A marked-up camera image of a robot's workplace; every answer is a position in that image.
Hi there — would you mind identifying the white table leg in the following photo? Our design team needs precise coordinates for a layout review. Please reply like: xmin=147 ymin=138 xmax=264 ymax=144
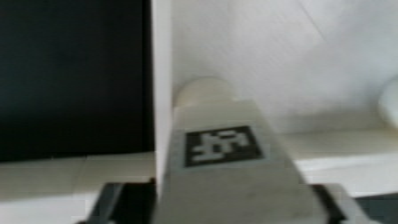
xmin=152 ymin=78 xmax=318 ymax=224

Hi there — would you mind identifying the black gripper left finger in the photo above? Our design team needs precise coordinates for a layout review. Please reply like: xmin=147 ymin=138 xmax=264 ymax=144
xmin=78 ymin=179 xmax=156 ymax=224

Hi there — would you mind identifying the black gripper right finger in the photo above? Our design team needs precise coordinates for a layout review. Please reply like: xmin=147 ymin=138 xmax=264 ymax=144
xmin=309 ymin=184 xmax=367 ymax=224

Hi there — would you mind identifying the white square tabletop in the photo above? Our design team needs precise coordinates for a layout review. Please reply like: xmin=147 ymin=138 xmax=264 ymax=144
xmin=152 ymin=0 xmax=398 ymax=175

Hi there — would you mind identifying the white U-shaped obstacle fence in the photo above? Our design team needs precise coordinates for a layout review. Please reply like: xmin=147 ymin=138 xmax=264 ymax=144
xmin=0 ymin=129 xmax=398 ymax=224

